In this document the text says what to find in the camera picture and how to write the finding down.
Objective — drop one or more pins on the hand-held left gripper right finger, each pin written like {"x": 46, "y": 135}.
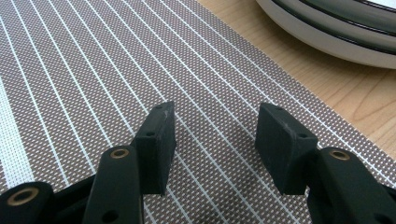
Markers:
{"x": 280, "y": 149}

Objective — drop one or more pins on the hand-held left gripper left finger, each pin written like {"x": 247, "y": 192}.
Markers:
{"x": 155, "y": 155}

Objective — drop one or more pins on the white bowl with spoon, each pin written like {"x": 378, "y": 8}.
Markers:
{"x": 358, "y": 12}

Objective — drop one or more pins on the grey striped woven placemat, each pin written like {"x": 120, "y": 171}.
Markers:
{"x": 93, "y": 62}

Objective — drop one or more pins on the white plate with black rim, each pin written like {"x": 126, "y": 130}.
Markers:
{"x": 327, "y": 45}

